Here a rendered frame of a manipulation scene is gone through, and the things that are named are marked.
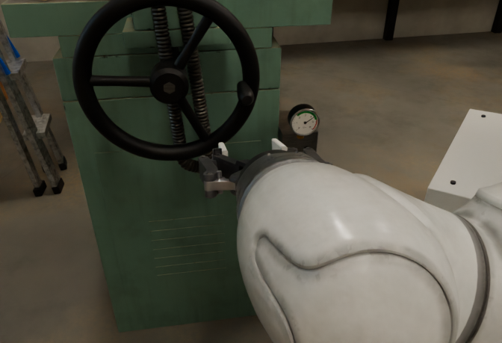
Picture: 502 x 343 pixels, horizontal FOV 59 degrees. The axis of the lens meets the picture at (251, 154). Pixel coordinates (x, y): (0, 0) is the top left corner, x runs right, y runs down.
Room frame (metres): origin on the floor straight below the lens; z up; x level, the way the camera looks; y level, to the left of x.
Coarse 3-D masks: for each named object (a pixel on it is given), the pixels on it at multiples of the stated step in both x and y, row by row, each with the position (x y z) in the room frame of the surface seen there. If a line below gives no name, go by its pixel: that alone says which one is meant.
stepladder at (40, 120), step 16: (0, 32) 1.60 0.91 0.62; (0, 64) 1.45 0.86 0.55; (16, 64) 1.57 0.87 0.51; (0, 80) 1.47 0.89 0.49; (0, 96) 1.45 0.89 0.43; (16, 96) 1.46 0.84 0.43; (32, 96) 1.61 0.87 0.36; (16, 112) 1.44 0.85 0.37; (16, 128) 1.47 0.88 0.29; (32, 128) 1.47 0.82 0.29; (48, 128) 1.55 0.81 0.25; (16, 144) 1.44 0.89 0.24; (32, 144) 1.45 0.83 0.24; (48, 160) 1.48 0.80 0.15; (64, 160) 1.65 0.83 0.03; (32, 176) 1.45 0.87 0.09; (48, 176) 1.45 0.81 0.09
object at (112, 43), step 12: (60, 36) 0.80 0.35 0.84; (72, 36) 0.80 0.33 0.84; (108, 36) 0.81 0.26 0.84; (120, 36) 0.82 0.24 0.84; (252, 36) 0.85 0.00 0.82; (264, 36) 0.86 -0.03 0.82; (72, 48) 0.80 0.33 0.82; (108, 48) 0.81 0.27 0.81; (120, 48) 0.82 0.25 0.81; (144, 48) 0.82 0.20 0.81; (156, 48) 0.83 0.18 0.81; (180, 48) 0.83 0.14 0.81; (204, 48) 0.84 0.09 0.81; (216, 48) 0.84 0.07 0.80; (228, 48) 0.85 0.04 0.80
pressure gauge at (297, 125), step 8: (304, 104) 0.83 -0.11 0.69; (296, 112) 0.80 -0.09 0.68; (304, 112) 0.81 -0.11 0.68; (312, 112) 0.81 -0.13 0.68; (288, 120) 0.82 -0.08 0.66; (296, 120) 0.80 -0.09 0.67; (304, 120) 0.81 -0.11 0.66; (312, 120) 0.81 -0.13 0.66; (296, 128) 0.80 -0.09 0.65; (304, 128) 0.81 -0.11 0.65; (312, 128) 0.81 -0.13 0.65
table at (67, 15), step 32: (32, 0) 0.82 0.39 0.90; (64, 0) 0.82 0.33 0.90; (96, 0) 0.82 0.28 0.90; (224, 0) 0.85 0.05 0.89; (256, 0) 0.86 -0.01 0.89; (288, 0) 0.86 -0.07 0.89; (320, 0) 0.87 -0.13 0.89; (32, 32) 0.79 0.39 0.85; (64, 32) 0.80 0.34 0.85; (128, 32) 0.73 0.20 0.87
